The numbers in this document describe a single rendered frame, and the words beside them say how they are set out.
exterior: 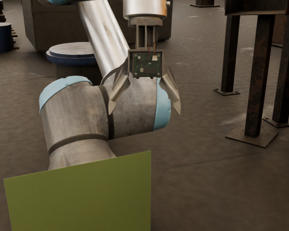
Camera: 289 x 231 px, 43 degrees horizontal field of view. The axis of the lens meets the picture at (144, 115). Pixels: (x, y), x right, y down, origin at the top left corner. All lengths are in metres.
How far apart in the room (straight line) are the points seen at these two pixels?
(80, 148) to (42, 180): 0.14
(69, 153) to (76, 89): 0.17
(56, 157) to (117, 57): 0.36
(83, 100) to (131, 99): 0.12
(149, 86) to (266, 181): 0.74
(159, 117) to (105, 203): 0.28
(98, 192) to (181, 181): 0.70
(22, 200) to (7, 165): 0.90
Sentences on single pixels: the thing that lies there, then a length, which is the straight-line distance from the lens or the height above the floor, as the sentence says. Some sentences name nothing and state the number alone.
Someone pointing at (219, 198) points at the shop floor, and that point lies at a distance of 1.39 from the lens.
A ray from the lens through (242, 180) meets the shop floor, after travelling 1.51.
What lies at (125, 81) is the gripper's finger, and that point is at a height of 0.56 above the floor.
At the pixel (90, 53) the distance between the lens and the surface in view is 1.64.
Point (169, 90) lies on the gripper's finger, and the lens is 0.77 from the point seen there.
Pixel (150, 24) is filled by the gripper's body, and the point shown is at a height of 0.68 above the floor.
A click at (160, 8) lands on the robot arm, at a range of 0.74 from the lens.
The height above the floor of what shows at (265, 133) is 0.01.
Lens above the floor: 0.78
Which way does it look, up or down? 22 degrees down
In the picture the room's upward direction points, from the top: straight up
